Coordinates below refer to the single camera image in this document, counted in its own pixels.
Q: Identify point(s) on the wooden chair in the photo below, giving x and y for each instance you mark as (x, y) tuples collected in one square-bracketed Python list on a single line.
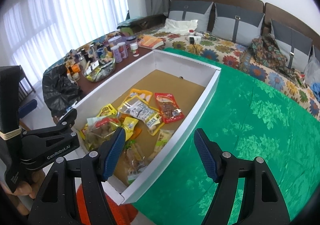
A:
[(25, 108)]

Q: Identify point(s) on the long yellow snack packet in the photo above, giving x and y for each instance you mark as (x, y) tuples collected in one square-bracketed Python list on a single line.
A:
[(107, 110)]

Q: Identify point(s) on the green floral tablecloth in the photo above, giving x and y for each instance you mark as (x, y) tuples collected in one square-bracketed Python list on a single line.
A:
[(249, 119)]

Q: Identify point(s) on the clear yellow-edged snack packet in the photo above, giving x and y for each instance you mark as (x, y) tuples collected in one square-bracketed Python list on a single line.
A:
[(141, 110)]

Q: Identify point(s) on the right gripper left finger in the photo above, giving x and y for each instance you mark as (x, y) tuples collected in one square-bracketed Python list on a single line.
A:
[(56, 202)]

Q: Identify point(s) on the red fish snack packet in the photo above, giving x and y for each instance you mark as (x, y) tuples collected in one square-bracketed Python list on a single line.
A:
[(168, 108)]

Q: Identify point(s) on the person's left hand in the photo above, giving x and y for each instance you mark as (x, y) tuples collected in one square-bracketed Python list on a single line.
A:
[(26, 189)]

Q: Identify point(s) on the black garbage bag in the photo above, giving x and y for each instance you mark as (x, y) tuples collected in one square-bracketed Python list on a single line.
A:
[(59, 92)]

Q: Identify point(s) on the glass bowl with items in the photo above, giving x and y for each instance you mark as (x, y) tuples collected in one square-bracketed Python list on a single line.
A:
[(99, 70)]

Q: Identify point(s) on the floral sofa cover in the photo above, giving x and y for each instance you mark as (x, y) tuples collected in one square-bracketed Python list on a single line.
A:
[(228, 53)]

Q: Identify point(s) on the orange book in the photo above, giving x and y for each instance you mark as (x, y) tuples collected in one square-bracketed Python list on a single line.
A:
[(150, 42)]

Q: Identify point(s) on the small yellow snack packet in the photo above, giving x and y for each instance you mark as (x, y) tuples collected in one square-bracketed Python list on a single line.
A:
[(131, 131)]

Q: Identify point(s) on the grey cushion far right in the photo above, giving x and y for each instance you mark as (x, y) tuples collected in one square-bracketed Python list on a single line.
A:
[(312, 68)]

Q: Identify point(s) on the orange snack packet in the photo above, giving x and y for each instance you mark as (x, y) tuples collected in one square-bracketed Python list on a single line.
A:
[(142, 94)]

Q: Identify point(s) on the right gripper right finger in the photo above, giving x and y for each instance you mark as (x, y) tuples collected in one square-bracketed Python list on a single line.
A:
[(262, 201)]

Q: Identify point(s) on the dark patterned cloth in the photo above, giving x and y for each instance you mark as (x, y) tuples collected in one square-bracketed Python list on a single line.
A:
[(262, 55)]

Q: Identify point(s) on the brown snack packet bottom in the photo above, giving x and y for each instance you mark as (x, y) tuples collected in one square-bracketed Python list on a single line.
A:
[(135, 160)]

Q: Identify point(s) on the white pillow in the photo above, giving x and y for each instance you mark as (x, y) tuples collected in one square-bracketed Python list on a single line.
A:
[(178, 27)]

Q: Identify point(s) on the white pill bottle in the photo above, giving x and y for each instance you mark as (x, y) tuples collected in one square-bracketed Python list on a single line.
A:
[(134, 49)]

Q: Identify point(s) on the white cardboard box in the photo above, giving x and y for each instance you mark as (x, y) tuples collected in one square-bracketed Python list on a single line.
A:
[(191, 82)]

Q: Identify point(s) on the grey cushion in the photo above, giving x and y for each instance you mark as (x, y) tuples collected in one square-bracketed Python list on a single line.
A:
[(295, 46), (237, 24), (312, 68), (191, 10)]

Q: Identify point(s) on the grey cushion far left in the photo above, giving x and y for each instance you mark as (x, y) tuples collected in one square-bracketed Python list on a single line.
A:
[(191, 10)]

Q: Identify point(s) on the purple canister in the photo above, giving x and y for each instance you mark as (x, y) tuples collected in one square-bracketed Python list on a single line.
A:
[(116, 54)]

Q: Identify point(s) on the meatball snack bag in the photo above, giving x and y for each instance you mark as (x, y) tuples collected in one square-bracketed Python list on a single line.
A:
[(100, 131)]

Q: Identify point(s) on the beige snack packet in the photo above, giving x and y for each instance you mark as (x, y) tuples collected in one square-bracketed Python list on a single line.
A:
[(163, 138)]

